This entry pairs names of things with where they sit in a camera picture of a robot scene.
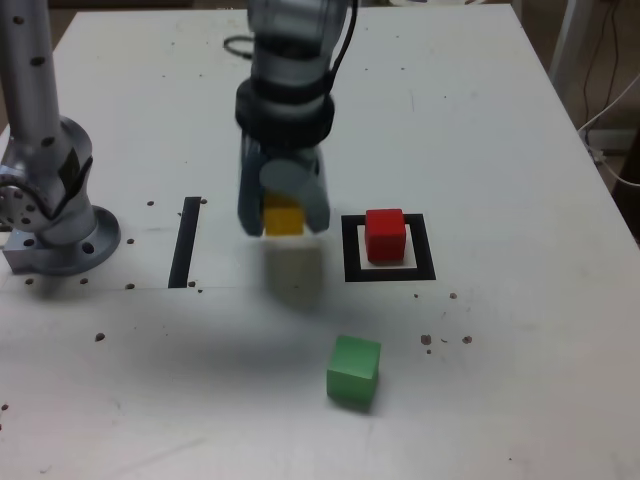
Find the black tape strip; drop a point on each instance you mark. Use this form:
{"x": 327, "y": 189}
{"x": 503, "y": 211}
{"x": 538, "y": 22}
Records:
{"x": 184, "y": 245}

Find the yellow cube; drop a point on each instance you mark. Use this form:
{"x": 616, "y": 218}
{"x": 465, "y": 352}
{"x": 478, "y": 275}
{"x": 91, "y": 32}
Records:
{"x": 284, "y": 220}

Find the white post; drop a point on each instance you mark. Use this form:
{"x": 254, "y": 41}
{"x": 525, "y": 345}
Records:
{"x": 567, "y": 40}

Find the beige box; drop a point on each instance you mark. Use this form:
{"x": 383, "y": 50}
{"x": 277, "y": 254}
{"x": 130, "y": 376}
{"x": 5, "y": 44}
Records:
{"x": 617, "y": 141}

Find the red cube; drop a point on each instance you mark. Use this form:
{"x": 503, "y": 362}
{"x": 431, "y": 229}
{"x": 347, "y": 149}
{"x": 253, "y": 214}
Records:
{"x": 384, "y": 235}

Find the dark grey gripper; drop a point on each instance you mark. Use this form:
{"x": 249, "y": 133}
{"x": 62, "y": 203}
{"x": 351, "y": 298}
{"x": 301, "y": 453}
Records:
{"x": 292, "y": 152}

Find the green cube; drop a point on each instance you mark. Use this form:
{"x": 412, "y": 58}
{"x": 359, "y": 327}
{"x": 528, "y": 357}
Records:
{"x": 352, "y": 372}

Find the black tape square outline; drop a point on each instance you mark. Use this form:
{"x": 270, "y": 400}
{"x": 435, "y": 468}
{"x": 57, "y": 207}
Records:
{"x": 350, "y": 250}

